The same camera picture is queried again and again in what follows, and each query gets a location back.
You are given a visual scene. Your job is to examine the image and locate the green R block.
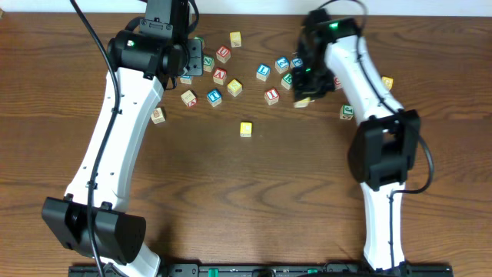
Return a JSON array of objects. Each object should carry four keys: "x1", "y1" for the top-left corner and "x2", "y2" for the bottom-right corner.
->
[{"x1": 281, "y1": 73, "x2": 293, "y2": 90}]

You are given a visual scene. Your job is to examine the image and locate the yellow O block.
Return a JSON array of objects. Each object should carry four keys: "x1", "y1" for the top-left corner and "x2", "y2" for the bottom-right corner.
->
[{"x1": 294, "y1": 98, "x2": 311, "y2": 108}]

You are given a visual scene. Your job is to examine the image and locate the blue l block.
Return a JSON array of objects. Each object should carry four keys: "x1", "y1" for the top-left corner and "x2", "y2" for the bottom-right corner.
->
[
  {"x1": 180, "y1": 75, "x2": 192, "y2": 85},
  {"x1": 256, "y1": 64, "x2": 271, "y2": 82}
]

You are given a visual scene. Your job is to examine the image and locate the yellow C block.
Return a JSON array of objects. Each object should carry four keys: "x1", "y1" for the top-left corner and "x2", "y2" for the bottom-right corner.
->
[{"x1": 240, "y1": 122, "x2": 253, "y2": 137}]

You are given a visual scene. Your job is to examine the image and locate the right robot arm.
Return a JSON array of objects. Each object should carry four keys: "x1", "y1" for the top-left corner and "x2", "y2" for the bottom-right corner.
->
[{"x1": 292, "y1": 8, "x2": 421, "y2": 275}]

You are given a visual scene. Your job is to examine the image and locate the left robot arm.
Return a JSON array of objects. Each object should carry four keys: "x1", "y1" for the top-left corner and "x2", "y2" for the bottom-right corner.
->
[{"x1": 42, "y1": 0, "x2": 203, "y2": 276}]

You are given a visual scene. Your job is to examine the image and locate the green J block top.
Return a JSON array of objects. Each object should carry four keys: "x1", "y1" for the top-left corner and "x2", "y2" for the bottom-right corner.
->
[{"x1": 194, "y1": 36, "x2": 205, "y2": 49}]

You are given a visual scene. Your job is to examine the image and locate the green j block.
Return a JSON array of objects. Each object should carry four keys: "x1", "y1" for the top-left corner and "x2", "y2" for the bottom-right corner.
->
[
  {"x1": 194, "y1": 36, "x2": 205, "y2": 49},
  {"x1": 340, "y1": 105, "x2": 354, "y2": 120}
]

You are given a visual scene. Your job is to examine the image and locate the green Z block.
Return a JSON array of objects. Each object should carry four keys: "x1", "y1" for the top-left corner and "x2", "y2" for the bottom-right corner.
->
[{"x1": 203, "y1": 55, "x2": 214, "y2": 72}]

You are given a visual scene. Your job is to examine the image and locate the blue P block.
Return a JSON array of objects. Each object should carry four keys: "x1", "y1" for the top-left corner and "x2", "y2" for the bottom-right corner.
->
[{"x1": 290, "y1": 58, "x2": 303, "y2": 68}]

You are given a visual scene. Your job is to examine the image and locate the red U block right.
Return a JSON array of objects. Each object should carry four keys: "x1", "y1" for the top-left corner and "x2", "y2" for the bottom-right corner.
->
[{"x1": 334, "y1": 76, "x2": 343, "y2": 90}]

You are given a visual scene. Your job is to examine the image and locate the red u block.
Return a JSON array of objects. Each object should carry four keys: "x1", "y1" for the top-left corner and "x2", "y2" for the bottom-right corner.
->
[
  {"x1": 334, "y1": 76, "x2": 343, "y2": 90},
  {"x1": 216, "y1": 45, "x2": 231, "y2": 64}
]

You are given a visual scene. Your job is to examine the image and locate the red U block left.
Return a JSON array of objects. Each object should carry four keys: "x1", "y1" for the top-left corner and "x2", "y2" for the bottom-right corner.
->
[{"x1": 216, "y1": 45, "x2": 231, "y2": 64}]

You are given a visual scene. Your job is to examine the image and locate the blue 2 block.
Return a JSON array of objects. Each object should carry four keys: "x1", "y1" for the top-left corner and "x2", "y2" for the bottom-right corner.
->
[{"x1": 275, "y1": 56, "x2": 290, "y2": 74}]

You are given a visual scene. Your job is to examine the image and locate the red A block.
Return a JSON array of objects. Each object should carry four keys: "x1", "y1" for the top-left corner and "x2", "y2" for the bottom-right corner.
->
[{"x1": 213, "y1": 68, "x2": 227, "y2": 85}]

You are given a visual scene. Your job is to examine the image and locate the yellow S block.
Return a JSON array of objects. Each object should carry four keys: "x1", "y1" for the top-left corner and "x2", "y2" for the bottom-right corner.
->
[{"x1": 230, "y1": 32, "x2": 242, "y2": 48}]

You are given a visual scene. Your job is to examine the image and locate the red I block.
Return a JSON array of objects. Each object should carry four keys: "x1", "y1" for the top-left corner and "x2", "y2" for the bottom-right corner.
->
[{"x1": 264, "y1": 88, "x2": 280, "y2": 105}]

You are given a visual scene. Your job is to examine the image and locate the green J block lower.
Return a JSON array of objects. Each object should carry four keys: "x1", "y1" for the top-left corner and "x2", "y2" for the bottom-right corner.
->
[{"x1": 340, "y1": 105, "x2": 354, "y2": 120}]

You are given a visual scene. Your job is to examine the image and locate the plain red-edged block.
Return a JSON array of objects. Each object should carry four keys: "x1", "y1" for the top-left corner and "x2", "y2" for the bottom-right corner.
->
[{"x1": 181, "y1": 90, "x2": 198, "y2": 108}]

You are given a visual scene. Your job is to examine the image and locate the blue T block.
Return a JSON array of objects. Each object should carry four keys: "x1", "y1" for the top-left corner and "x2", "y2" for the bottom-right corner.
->
[{"x1": 207, "y1": 89, "x2": 222, "y2": 107}]

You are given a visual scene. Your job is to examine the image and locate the yellow block centre left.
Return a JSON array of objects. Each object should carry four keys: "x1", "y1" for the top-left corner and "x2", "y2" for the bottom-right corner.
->
[{"x1": 228, "y1": 79, "x2": 243, "y2": 97}]

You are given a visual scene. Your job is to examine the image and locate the yellow G block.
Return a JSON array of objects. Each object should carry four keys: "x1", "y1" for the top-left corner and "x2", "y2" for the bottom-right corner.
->
[{"x1": 381, "y1": 76, "x2": 394, "y2": 91}]

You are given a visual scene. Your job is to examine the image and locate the plain wooden picture block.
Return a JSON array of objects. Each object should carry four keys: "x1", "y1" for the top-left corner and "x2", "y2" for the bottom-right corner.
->
[{"x1": 151, "y1": 107, "x2": 166, "y2": 125}]

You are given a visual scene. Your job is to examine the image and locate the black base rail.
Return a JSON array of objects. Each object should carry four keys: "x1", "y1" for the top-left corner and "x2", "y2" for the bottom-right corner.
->
[{"x1": 68, "y1": 262, "x2": 454, "y2": 277}]

